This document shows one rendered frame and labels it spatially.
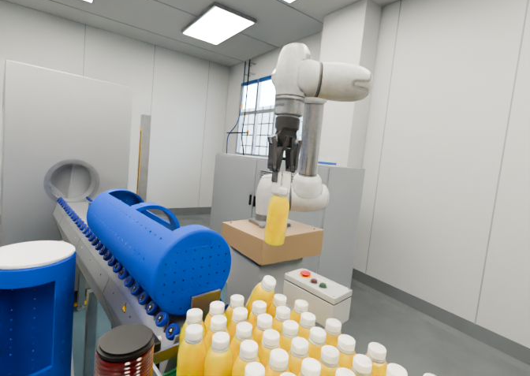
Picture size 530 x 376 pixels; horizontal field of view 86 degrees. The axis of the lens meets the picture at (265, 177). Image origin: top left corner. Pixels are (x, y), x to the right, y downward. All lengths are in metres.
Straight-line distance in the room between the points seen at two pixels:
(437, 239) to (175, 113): 5.11
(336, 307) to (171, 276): 0.50
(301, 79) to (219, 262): 0.65
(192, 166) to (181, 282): 5.58
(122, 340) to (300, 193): 1.21
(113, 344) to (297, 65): 0.75
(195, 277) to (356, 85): 0.77
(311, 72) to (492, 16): 2.84
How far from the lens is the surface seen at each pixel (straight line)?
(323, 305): 0.95
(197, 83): 6.60
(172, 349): 0.89
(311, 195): 1.52
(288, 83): 0.86
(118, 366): 0.41
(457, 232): 3.34
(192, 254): 0.96
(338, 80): 0.88
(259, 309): 0.86
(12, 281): 1.34
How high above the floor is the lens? 1.49
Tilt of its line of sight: 5 degrees down
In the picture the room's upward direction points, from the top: 6 degrees clockwise
